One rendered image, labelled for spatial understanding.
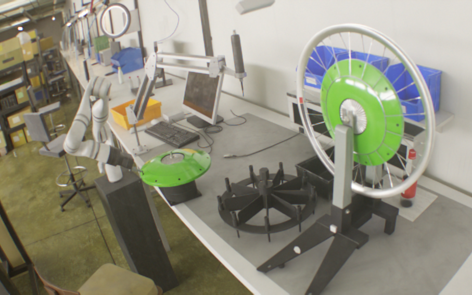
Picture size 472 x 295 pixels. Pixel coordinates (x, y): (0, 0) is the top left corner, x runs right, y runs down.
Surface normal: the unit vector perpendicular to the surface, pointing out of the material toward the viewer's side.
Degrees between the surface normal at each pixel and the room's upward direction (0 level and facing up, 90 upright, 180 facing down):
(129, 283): 0
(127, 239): 90
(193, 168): 23
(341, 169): 87
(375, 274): 0
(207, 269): 0
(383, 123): 89
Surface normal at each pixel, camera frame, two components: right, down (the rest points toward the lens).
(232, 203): 0.14, 0.45
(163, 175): -0.18, -0.69
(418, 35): -0.84, 0.32
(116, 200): 0.64, 0.25
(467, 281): -0.13, -0.90
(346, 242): -0.37, -0.75
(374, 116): -0.68, 0.34
